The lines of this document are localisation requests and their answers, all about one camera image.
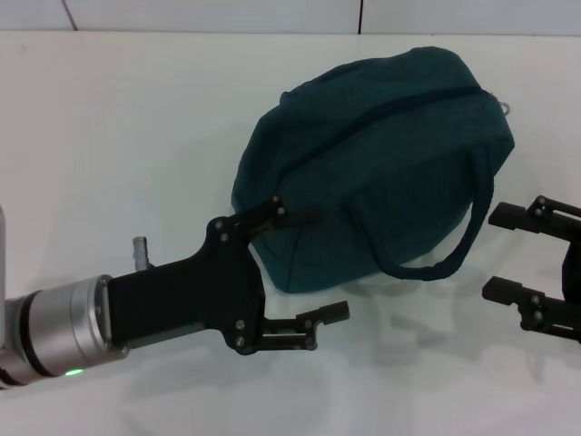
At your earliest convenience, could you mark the dark teal insulated bag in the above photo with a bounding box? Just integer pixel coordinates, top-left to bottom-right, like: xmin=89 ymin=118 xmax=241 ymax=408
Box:
xmin=230 ymin=45 xmax=517 ymax=296

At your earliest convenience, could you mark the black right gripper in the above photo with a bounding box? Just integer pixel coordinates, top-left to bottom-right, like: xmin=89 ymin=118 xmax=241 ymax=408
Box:
xmin=481 ymin=194 xmax=581 ymax=342

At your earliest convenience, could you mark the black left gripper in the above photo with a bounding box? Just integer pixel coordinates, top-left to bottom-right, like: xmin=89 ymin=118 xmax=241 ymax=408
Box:
xmin=107 ymin=196 xmax=351 ymax=356

